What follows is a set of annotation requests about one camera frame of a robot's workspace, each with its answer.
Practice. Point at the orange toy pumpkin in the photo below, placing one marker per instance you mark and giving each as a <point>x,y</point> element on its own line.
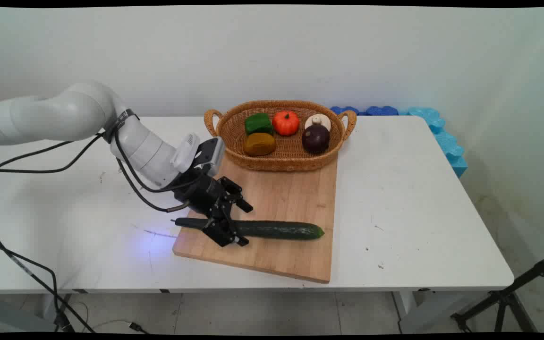
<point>285,123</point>

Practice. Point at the woven wicker basket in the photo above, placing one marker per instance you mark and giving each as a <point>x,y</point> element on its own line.
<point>291,151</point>

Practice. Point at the light blue foam block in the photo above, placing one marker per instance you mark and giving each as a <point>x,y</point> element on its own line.
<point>446,141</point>

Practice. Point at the black tripod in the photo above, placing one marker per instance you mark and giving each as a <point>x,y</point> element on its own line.
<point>503,297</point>

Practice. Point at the brown potato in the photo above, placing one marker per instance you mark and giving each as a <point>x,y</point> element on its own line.
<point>259,144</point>

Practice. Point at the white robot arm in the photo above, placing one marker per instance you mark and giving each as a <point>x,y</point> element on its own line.
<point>64,113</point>

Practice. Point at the long green cucumber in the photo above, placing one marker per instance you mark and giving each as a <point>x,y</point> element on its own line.
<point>281,230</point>

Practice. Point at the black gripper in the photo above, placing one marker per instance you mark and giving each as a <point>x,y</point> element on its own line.
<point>202,191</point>

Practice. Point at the white mushroom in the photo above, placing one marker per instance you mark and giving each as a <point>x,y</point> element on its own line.
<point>318,120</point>

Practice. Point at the dark blue foam piece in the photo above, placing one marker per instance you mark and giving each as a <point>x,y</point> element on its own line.
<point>382,110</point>
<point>345,110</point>

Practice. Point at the white table leg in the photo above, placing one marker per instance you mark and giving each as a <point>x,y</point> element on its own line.
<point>413,307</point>
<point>57,309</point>

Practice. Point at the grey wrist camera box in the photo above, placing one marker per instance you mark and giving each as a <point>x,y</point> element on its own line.
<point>211,156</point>

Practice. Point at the green bell pepper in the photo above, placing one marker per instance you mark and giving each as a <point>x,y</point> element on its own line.
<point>258,123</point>

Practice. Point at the wooden cutting board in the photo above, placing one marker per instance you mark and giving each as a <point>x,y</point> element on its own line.
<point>291,203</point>

